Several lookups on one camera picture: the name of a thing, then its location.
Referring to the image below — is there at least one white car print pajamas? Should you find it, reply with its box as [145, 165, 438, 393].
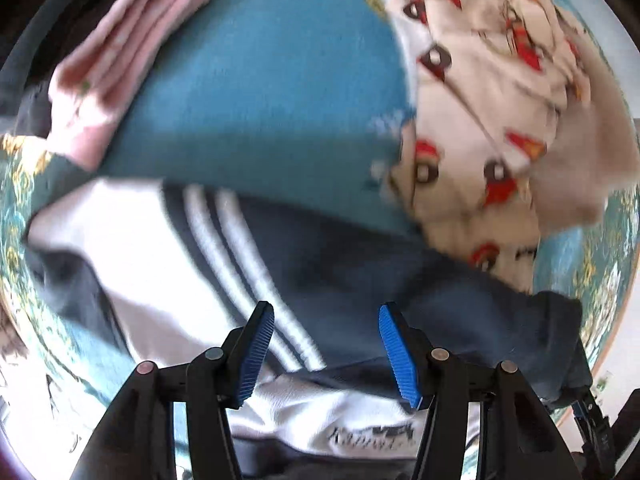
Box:
[374, 0, 597, 296]

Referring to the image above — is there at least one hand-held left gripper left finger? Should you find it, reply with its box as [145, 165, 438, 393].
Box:
[70, 301, 275, 480]

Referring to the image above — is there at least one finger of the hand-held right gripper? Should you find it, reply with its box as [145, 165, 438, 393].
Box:
[550, 382, 617, 480]

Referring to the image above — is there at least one folded pink cloth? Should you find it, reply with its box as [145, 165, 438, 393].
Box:
[47, 0, 221, 172]

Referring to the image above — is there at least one blue floral blanket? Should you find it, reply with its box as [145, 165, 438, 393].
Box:
[0, 0, 640, 480]

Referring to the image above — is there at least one beige fluffy cloth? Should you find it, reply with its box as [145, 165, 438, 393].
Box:
[529, 72, 640, 237]

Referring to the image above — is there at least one dark grey cloth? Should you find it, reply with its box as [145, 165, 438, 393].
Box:
[0, 77, 57, 138]

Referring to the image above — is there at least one navy white striped jacket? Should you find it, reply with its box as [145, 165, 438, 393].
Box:
[22, 177, 594, 480]

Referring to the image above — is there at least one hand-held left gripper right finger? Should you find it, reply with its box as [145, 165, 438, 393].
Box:
[378, 302, 574, 480]

